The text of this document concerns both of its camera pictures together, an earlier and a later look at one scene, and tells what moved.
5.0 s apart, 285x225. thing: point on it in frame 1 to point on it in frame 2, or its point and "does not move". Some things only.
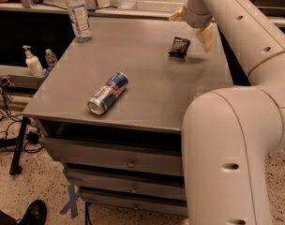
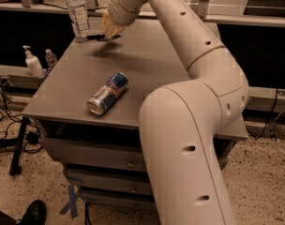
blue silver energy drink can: x=108 y=95 does not move
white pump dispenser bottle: x=33 y=63 does not move
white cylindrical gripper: x=194 y=17 to x=116 y=12
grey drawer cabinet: x=112 y=109 does not move
